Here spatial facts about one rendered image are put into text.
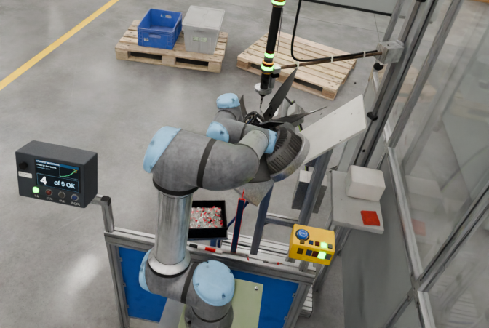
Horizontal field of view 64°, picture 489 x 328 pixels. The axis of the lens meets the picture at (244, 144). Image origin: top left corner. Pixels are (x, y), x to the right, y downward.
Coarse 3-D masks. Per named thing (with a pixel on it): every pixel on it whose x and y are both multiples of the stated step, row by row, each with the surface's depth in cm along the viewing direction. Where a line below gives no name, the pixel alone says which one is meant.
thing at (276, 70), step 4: (276, 68) 149; (280, 68) 150; (272, 72) 151; (276, 72) 150; (280, 72) 151; (272, 76) 150; (276, 76) 151; (272, 80) 152; (256, 84) 155; (272, 84) 153; (256, 88) 153; (260, 88) 153; (268, 88) 154; (260, 92) 152; (264, 92) 152; (268, 92) 152
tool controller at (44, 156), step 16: (32, 144) 147; (48, 144) 149; (16, 160) 142; (32, 160) 141; (48, 160) 141; (64, 160) 140; (80, 160) 142; (96, 160) 149; (32, 176) 144; (64, 176) 142; (80, 176) 142; (96, 176) 152; (32, 192) 147; (64, 192) 145; (80, 192) 144; (96, 192) 155
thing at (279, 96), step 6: (294, 72) 182; (288, 78) 179; (282, 84) 179; (288, 84) 188; (282, 90) 184; (288, 90) 195; (276, 96) 181; (282, 96) 189; (270, 102) 179; (276, 102) 185; (276, 108) 188
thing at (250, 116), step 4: (252, 112) 179; (256, 112) 175; (244, 116) 182; (248, 116) 179; (252, 116) 176; (256, 116) 173; (260, 116) 175; (244, 120) 179; (252, 120) 172; (256, 120) 172; (264, 120) 176; (252, 124) 172; (256, 124) 172; (260, 124) 173; (264, 128) 174; (268, 128) 178; (272, 128) 179; (276, 128) 178
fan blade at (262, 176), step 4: (264, 156) 165; (260, 160) 162; (264, 160) 162; (260, 164) 160; (264, 164) 160; (260, 168) 158; (264, 168) 158; (260, 172) 155; (264, 172) 155; (268, 172) 155; (260, 176) 154; (264, 176) 153; (268, 176) 153; (252, 180) 152; (256, 180) 152; (260, 180) 151; (264, 180) 151; (268, 180) 151
